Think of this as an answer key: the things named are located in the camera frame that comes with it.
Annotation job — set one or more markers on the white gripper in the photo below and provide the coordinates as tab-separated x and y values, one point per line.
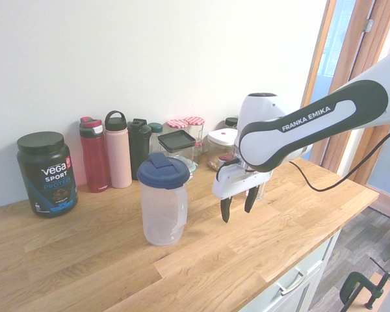
237	183

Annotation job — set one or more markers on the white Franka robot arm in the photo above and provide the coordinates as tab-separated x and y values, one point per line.
312	123

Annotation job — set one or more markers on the red water bottle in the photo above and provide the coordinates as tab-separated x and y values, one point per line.
96	159

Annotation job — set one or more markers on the clear bowl with teal rim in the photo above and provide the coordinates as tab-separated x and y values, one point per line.
193	167

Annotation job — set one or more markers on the glass jar with white lid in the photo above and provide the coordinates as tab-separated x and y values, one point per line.
221	143

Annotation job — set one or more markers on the jar with black lid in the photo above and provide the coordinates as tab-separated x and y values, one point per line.
231	122

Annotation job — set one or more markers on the jar with red checked lid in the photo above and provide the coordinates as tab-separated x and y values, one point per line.
196	130
177	124

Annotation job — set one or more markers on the square container with black lid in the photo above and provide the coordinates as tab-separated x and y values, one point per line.
177	141

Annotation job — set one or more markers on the grey kitchen cabinet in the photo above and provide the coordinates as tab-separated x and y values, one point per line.
308	279

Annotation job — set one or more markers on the clear bottle with teal cap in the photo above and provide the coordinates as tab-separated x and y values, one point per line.
155	135

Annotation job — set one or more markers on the black shaker bottle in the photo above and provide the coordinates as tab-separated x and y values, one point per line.
139	143

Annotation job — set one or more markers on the pink insulated bottle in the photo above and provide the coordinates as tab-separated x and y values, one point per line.
118	156

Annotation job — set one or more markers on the green screw clamp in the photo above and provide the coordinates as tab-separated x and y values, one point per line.
357	286

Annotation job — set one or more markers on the black Vega protein tub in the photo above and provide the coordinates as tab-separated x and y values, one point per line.
47	175

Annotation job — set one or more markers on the metal door hinge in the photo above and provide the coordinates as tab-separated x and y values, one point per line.
369	25

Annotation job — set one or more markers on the wooden door frame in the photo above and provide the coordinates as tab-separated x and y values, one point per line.
364	65

